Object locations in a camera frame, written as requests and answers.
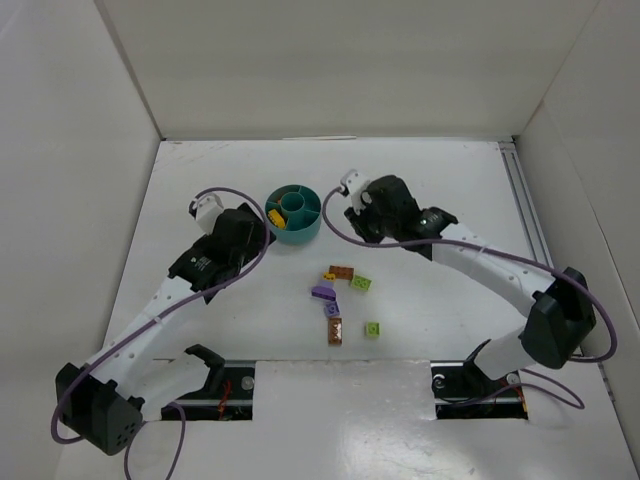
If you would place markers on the brown printed lego tile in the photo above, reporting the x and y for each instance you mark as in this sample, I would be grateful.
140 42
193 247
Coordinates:
335 335

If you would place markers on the aluminium rail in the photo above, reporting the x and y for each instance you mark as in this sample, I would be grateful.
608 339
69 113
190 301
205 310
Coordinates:
533 231

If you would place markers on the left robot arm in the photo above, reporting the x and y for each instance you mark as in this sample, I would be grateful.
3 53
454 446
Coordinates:
107 399

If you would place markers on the teal divided round container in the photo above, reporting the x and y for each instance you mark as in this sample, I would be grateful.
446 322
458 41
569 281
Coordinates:
301 208

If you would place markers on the purple arch lego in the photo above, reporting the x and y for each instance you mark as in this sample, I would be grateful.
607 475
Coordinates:
324 290

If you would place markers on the green lego brick 2x2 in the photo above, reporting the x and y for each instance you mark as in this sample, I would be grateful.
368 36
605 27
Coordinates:
360 283

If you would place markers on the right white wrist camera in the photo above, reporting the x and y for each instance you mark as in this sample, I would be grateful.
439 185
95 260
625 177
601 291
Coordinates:
355 186

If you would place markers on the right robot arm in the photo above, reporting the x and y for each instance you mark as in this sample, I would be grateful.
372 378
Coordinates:
558 314

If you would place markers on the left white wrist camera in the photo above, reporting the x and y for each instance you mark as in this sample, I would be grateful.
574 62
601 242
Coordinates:
205 210

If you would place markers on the brown lego plate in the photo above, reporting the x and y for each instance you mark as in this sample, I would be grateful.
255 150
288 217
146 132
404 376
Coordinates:
342 272

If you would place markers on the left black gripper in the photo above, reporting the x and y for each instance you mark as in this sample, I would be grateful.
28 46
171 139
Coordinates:
255 230

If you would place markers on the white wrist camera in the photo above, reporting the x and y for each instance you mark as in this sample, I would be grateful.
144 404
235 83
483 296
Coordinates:
355 186
205 210

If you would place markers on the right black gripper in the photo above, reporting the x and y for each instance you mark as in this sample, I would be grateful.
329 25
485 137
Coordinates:
364 230

